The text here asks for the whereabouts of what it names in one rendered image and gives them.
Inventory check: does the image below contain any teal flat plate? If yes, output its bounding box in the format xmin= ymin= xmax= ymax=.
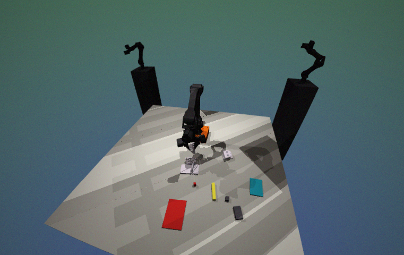
xmin=250 ymin=178 xmax=263 ymax=197

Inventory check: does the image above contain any red flat rectangular plate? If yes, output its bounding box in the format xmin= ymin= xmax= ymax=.
xmin=162 ymin=199 xmax=187 ymax=230

